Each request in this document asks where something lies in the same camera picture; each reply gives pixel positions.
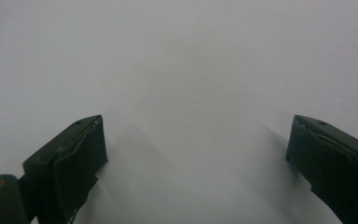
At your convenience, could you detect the white table board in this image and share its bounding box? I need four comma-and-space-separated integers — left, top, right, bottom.
0, 0, 358, 224

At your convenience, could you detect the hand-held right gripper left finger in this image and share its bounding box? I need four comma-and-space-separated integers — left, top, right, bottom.
22, 114, 109, 224

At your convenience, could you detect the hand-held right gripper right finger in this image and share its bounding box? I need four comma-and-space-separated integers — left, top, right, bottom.
285, 114, 358, 224

